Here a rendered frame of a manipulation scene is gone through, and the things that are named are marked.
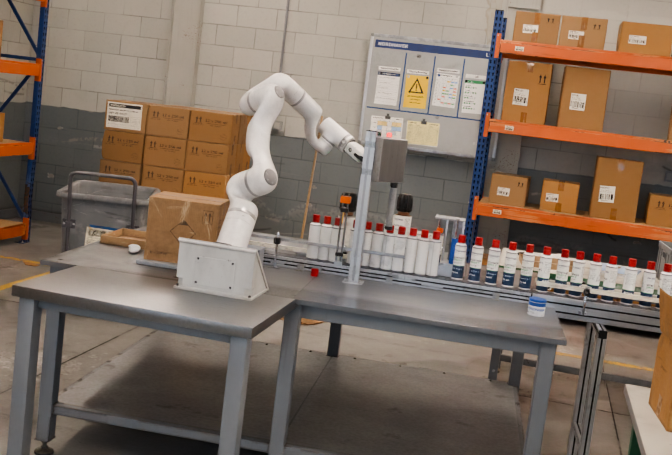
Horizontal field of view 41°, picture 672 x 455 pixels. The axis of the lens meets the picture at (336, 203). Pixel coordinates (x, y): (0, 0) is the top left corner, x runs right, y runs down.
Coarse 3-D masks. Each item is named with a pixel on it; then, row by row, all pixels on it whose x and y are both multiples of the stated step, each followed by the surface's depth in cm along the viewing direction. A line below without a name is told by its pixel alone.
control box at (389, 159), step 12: (384, 144) 390; (396, 144) 396; (384, 156) 391; (396, 156) 397; (372, 168) 393; (384, 168) 392; (396, 168) 398; (372, 180) 393; (384, 180) 394; (396, 180) 400
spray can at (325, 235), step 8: (328, 216) 413; (328, 224) 413; (320, 232) 415; (328, 232) 413; (320, 240) 414; (328, 240) 413; (320, 248) 414; (328, 248) 414; (320, 256) 414; (328, 256) 415
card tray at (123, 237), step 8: (112, 232) 431; (120, 232) 441; (128, 232) 443; (136, 232) 443; (144, 232) 442; (104, 240) 418; (112, 240) 418; (120, 240) 417; (128, 240) 417; (136, 240) 416; (144, 240) 438; (144, 248) 416
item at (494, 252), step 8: (496, 240) 402; (496, 248) 402; (488, 256) 404; (496, 256) 402; (488, 264) 403; (496, 264) 402; (488, 272) 403; (496, 272) 403; (488, 280) 403; (496, 280) 404
